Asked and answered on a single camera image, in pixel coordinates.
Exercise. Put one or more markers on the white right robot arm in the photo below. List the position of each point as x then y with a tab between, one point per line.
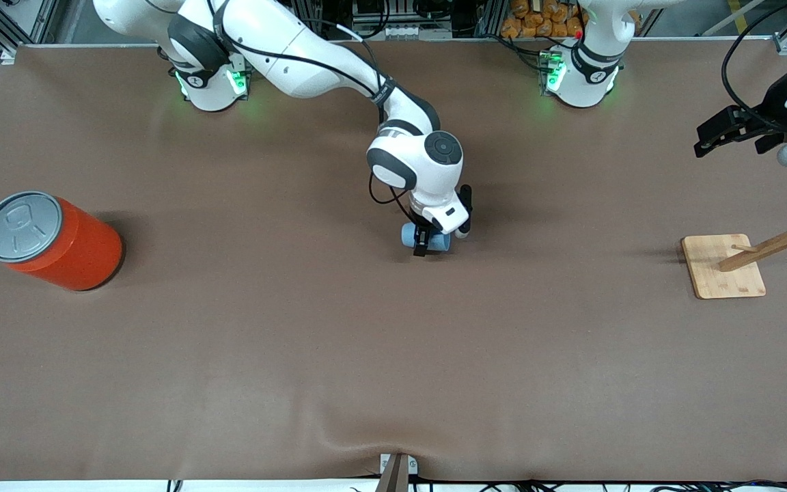
298	48

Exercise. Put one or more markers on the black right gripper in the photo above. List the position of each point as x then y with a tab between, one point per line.
422	239

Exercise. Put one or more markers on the orange snack packs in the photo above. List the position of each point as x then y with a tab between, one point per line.
540	20

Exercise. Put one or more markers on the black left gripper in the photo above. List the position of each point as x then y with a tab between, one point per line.
770	104

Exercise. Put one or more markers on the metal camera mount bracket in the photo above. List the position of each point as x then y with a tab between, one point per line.
397	475

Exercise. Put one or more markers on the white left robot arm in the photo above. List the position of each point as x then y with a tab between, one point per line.
591	75

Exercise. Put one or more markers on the orange can with grey lid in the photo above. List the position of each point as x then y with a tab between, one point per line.
72	249

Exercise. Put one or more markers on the wooden cup rack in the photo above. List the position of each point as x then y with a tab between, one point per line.
725	270

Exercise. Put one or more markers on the white connector strip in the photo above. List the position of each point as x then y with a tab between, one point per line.
404	31

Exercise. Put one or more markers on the aluminium frame struts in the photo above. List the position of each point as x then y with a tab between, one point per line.
48	20

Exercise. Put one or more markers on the light blue plastic cup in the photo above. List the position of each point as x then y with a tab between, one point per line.
438	241

